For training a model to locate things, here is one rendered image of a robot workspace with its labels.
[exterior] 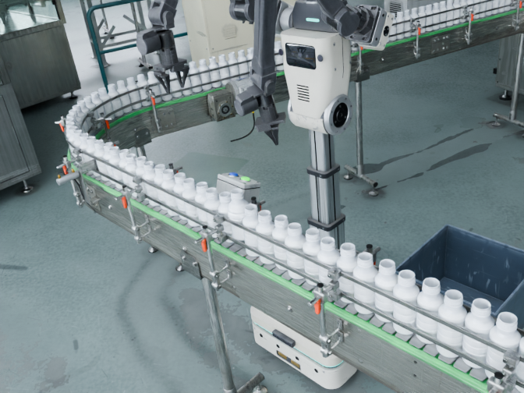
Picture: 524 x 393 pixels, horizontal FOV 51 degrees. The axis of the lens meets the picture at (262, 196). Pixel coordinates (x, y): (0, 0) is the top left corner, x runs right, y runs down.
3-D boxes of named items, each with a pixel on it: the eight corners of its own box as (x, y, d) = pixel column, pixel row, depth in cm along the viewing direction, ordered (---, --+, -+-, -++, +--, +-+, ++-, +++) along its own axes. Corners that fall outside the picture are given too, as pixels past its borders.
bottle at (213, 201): (206, 236, 181) (197, 192, 173) (217, 227, 185) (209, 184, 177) (221, 240, 178) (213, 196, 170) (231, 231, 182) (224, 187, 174)
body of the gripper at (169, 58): (153, 70, 187) (149, 49, 184) (177, 62, 193) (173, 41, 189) (164, 73, 183) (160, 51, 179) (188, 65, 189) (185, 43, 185)
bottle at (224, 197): (245, 235, 179) (238, 190, 171) (236, 245, 174) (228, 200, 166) (229, 232, 181) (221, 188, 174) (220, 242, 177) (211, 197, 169)
